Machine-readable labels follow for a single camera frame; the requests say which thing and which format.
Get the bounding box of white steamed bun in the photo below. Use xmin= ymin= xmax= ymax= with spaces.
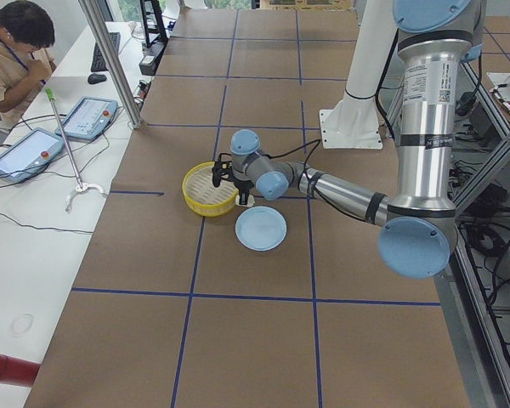
xmin=235 ymin=195 xmax=255 ymax=207

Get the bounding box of red cylinder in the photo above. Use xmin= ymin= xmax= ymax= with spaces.
xmin=0 ymin=354 xmax=40 ymax=387

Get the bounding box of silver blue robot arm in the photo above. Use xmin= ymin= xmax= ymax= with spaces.
xmin=213 ymin=1 xmax=486 ymax=279

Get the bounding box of yellow steamer basket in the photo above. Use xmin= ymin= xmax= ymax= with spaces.
xmin=182 ymin=161 xmax=238 ymax=217

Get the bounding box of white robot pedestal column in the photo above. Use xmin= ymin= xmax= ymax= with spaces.
xmin=320 ymin=0 xmax=398 ymax=150

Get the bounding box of black computer mouse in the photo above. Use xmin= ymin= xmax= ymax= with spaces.
xmin=87 ymin=73 xmax=107 ymax=85

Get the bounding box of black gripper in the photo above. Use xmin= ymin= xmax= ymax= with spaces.
xmin=234 ymin=179 xmax=252 ymax=207

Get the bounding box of black box on table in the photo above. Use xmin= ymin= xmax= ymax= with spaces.
xmin=139 ymin=42 xmax=165 ymax=77

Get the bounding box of light blue plate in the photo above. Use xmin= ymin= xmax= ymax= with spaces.
xmin=235 ymin=206 xmax=287 ymax=252

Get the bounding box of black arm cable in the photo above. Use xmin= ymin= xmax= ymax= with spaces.
xmin=267 ymin=138 xmax=324 ymax=184

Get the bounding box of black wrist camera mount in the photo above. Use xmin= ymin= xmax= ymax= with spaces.
xmin=212 ymin=153 xmax=235 ymax=188

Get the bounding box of aluminium frame post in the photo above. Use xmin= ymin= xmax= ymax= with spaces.
xmin=78 ymin=0 xmax=142 ymax=129

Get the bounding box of black keyboard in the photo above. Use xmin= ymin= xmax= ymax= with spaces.
xmin=90 ymin=31 xmax=122 ymax=73

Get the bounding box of far blue teach pendant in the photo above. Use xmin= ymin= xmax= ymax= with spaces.
xmin=61 ymin=96 xmax=118 ymax=142

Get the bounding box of person in beige shirt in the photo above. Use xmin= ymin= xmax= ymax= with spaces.
xmin=0 ymin=1 xmax=56 ymax=124

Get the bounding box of near blue teach pendant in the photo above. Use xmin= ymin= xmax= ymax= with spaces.
xmin=0 ymin=127 xmax=65 ymax=182

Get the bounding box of blue teach pendant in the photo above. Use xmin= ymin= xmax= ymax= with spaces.
xmin=61 ymin=96 xmax=118 ymax=142
xmin=0 ymin=127 xmax=65 ymax=182

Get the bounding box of metal reacher grabber stick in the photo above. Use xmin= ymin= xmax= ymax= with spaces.
xmin=44 ymin=86 xmax=107 ymax=213

